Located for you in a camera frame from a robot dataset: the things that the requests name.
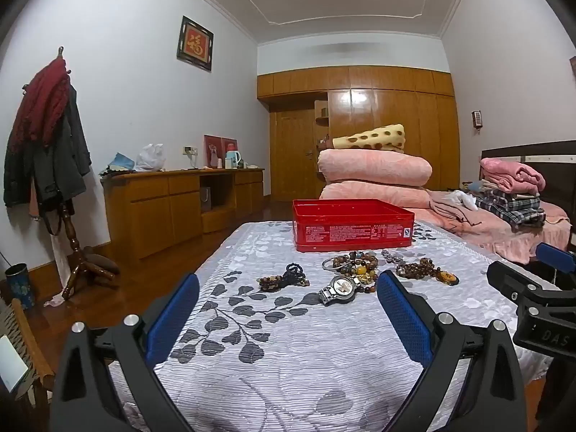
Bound white plastic bag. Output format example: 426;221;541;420
135;143;165;172

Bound wooden door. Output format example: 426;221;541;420
270;109;316;202

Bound wooden sideboard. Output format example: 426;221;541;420
101;168;266;262

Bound brown bead necklace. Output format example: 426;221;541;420
395;257;460;286

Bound yellow spotted blanket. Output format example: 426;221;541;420
332;123;406;154

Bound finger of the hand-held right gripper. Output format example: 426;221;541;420
535;242;576;275
487;260;557;303

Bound red picture card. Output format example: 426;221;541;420
220;138;238;169
203;135;223;169

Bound bed with pink sheet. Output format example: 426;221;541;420
414;189;572;264

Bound wooden chair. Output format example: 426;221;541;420
0;297;55;415

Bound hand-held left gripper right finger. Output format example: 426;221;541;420
375;270;525;432

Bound beige folded cloth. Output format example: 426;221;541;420
427;191;478;235

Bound wooden coat rack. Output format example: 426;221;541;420
54;46;122;301

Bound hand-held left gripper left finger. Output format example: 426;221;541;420
49;274;201;432

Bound folded pink blanket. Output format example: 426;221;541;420
479;157;546;195

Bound bead string with amber pendant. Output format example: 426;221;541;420
346;265;379;296

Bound framed red wall picture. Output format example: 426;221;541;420
176;15;214;73

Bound dark coats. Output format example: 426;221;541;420
4;85;93;208

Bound red plastic tray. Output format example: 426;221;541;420
292;199;415;253

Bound black bead bracelet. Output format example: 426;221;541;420
281;263;311;288

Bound multicoloured bead bracelet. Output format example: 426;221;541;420
346;251;379;268

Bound blue cloth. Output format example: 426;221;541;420
99;152;138;176

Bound grey leaf printed tablecloth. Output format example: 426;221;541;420
108;220;554;432

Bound silver wristwatch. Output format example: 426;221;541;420
319;274;366;307

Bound blue patterned bin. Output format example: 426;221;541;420
4;263;34;310

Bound wooden wardrobe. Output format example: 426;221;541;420
256;65;460;203

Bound dark wooden headboard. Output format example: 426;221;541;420
481;140;576;253

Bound plaid folded clothing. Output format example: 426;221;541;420
474;186;546;226

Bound red knitted scarf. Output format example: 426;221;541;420
9;58;72;154

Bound silver bangle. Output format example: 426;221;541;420
321;256;354;273

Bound white cloth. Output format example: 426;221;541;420
443;190;478;211

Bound folded pink quilt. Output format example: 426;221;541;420
319;181;433;210
317;148;433;187

